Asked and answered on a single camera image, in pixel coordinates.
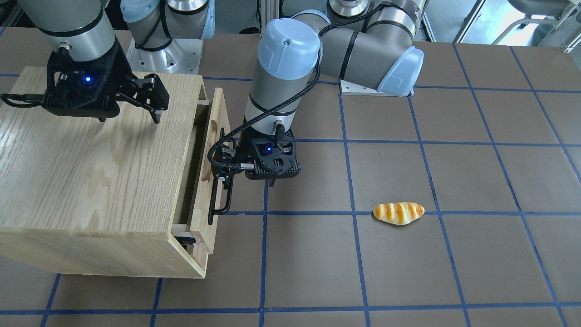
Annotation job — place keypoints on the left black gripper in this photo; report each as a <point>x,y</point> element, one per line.
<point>243,146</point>

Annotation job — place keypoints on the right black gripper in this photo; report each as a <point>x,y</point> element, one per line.
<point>121,71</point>

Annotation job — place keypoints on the black drawer handle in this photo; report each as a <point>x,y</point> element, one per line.
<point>223,154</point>

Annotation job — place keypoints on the wooden drawer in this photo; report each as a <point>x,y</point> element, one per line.
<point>195,198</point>

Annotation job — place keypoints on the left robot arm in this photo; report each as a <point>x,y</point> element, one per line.
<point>368,43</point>

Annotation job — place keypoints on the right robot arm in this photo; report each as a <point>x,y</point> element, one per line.
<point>84,27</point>

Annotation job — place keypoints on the wooden drawer cabinet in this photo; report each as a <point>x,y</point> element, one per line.
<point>79,196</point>

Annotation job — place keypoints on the toy bread roll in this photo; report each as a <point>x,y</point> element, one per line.
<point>401,213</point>

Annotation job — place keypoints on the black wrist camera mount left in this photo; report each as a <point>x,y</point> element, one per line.
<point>282,160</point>

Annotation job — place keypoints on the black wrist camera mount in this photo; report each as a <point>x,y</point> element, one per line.
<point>282,160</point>
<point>79,88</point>

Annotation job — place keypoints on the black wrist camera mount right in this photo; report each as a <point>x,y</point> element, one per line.
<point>79,88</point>

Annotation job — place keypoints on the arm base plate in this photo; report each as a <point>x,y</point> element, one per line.
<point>182,56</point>
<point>348,88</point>

